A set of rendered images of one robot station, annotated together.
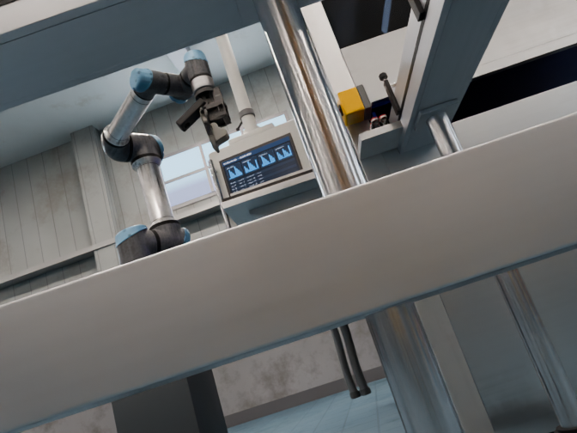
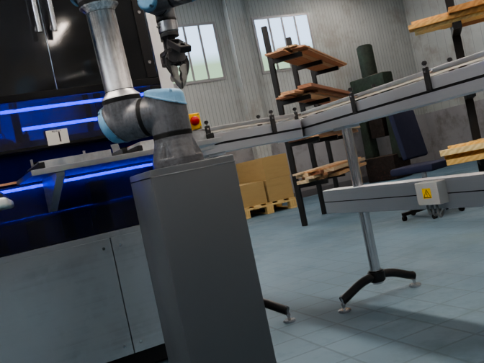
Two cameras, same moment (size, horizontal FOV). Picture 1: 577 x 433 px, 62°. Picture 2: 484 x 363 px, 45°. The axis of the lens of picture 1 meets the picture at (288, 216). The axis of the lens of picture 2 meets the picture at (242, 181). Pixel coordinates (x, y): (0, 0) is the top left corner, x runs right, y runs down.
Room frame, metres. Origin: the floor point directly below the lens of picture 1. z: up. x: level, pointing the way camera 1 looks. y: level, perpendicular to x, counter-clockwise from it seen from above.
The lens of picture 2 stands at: (2.28, 2.16, 0.74)
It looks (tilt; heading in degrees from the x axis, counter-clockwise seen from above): 1 degrees down; 242
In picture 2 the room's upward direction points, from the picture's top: 12 degrees counter-clockwise
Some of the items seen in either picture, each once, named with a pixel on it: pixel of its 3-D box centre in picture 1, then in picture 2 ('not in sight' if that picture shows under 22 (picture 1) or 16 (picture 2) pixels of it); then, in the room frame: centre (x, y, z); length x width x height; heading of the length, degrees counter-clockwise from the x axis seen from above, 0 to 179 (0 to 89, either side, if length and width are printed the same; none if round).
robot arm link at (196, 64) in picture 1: (197, 69); (163, 7); (1.38, 0.13, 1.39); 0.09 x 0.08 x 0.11; 44
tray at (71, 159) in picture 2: not in sight; (68, 164); (1.79, -0.15, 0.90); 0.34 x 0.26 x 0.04; 89
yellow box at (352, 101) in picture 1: (353, 106); (190, 122); (1.19, -0.26, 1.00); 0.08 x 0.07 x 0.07; 89
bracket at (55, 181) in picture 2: not in sight; (55, 193); (1.87, -0.08, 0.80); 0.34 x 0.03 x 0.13; 89
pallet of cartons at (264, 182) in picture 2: not in sight; (251, 187); (-2.31, -6.22, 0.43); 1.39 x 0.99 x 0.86; 85
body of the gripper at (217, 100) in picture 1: (212, 108); (171, 50); (1.38, 0.12, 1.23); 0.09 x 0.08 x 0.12; 88
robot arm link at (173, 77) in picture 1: (179, 86); (155, 1); (1.44, 0.22, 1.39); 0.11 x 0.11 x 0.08; 44
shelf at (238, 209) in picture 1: (311, 211); (117, 161); (1.62, -0.08, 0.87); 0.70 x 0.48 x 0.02; 179
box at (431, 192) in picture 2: not in sight; (431, 192); (0.57, 0.46, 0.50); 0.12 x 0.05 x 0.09; 89
